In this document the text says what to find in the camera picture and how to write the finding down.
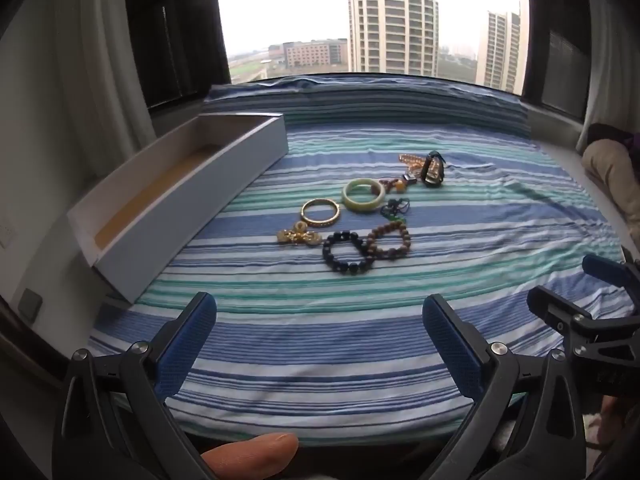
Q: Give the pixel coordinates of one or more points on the white cardboard box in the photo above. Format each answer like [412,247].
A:
[135,220]

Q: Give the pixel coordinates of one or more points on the right hand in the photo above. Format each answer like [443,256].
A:
[611,421]

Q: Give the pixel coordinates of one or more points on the white wall socket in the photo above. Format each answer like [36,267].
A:
[7,233]

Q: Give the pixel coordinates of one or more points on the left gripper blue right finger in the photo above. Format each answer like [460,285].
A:
[460,345]

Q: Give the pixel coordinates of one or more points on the gold bangle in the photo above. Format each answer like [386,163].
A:
[320,212]

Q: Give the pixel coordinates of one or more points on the dark green cord pendant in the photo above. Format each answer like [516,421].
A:
[396,209]

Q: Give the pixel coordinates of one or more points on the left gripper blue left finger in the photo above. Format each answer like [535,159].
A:
[178,343]

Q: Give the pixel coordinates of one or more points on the gold charm ornament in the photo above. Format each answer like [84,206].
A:
[300,233]

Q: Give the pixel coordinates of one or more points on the white curtain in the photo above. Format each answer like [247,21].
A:
[100,81]

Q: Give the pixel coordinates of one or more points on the black device on ledge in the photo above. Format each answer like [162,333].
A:
[29,305]

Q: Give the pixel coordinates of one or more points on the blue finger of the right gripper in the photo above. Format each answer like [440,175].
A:
[621,275]
[558,313]

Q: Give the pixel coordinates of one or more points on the beige pillow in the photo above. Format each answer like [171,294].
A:
[609,162]

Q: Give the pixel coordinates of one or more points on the blue striped bed sheet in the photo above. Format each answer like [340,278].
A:
[327,341]

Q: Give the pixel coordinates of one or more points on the left hand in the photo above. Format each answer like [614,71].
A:
[257,458]

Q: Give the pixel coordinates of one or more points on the black watch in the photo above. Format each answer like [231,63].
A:
[433,170]

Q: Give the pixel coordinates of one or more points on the pale green jade bangle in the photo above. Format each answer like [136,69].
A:
[363,194]

